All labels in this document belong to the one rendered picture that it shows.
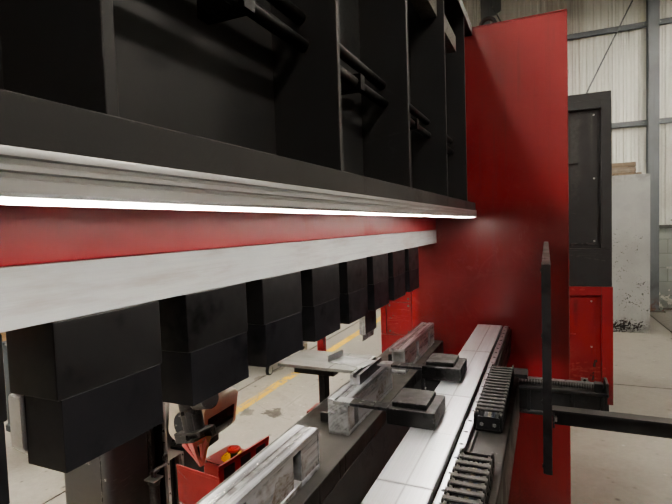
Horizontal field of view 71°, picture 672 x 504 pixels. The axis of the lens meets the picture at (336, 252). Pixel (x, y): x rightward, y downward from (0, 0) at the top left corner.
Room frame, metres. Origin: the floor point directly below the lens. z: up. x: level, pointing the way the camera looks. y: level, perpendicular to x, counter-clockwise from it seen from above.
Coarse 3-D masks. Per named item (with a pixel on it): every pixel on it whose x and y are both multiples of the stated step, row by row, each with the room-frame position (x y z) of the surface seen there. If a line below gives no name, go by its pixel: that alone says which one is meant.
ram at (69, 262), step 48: (0, 240) 0.45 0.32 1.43; (48, 240) 0.49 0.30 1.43; (96, 240) 0.54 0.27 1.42; (144, 240) 0.61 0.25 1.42; (192, 240) 0.69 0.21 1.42; (240, 240) 0.80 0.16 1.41; (288, 240) 0.95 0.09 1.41; (336, 240) 1.17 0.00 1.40; (384, 240) 1.51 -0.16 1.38; (432, 240) 2.15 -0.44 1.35; (0, 288) 0.45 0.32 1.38; (48, 288) 0.49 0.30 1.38; (96, 288) 0.54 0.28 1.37; (144, 288) 0.61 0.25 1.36; (192, 288) 0.69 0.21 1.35
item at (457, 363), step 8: (432, 360) 1.35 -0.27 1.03; (440, 360) 1.35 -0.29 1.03; (448, 360) 1.34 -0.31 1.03; (456, 360) 1.36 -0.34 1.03; (464, 360) 1.38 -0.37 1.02; (408, 368) 1.40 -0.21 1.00; (416, 368) 1.39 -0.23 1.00; (424, 368) 1.34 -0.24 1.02; (432, 368) 1.33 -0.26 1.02; (440, 368) 1.32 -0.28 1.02; (448, 368) 1.31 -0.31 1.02; (456, 368) 1.31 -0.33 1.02; (464, 368) 1.36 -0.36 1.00; (424, 376) 1.34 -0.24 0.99; (432, 376) 1.33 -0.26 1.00; (440, 376) 1.32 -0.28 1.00; (448, 376) 1.31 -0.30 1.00; (456, 376) 1.30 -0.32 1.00
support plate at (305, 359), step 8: (304, 352) 1.62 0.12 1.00; (312, 352) 1.61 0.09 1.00; (320, 352) 1.61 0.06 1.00; (328, 352) 1.61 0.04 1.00; (288, 360) 1.52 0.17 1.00; (296, 360) 1.52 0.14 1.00; (304, 360) 1.52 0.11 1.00; (312, 360) 1.51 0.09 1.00; (320, 360) 1.51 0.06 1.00; (304, 368) 1.46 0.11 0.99; (312, 368) 1.45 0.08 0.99; (320, 368) 1.44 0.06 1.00; (328, 368) 1.42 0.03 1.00; (336, 368) 1.42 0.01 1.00; (344, 368) 1.42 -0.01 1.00; (352, 368) 1.41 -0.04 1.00
